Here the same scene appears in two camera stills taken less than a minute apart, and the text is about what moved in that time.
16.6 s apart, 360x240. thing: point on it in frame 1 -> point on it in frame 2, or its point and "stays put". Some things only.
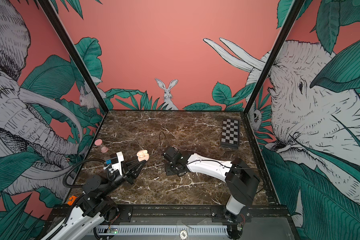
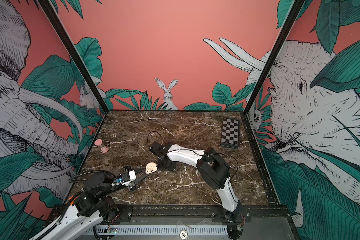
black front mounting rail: [193, 214] stays put
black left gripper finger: [135, 172] -> [139, 179]
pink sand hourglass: [98, 142] stays put
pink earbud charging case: [142, 155] -> [151, 167]
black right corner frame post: [273, 55] stays put
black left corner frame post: [50, 11] stays put
